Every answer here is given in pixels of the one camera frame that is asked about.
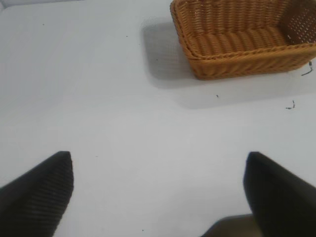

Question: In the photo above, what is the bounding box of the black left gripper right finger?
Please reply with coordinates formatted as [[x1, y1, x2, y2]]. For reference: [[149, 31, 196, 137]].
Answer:
[[242, 151, 316, 237]]

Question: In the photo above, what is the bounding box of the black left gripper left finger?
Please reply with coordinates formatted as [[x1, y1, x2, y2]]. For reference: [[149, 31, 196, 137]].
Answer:
[[0, 151, 75, 237]]

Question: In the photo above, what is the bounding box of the brown woven wicker basket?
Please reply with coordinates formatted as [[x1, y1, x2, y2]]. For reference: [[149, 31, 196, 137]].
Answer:
[[169, 0, 316, 80]]

